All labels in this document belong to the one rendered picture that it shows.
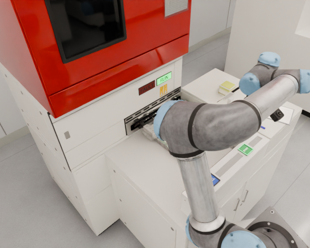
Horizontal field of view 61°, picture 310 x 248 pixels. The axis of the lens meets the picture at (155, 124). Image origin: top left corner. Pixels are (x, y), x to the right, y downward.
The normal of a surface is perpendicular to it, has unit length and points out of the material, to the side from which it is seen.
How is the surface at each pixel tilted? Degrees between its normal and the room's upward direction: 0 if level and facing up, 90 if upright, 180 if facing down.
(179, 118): 47
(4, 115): 90
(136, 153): 0
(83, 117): 90
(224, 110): 6
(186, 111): 30
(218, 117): 24
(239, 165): 0
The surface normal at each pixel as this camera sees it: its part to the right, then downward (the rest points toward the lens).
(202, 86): -0.03, -0.73
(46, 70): 0.67, 0.49
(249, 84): -0.66, 0.52
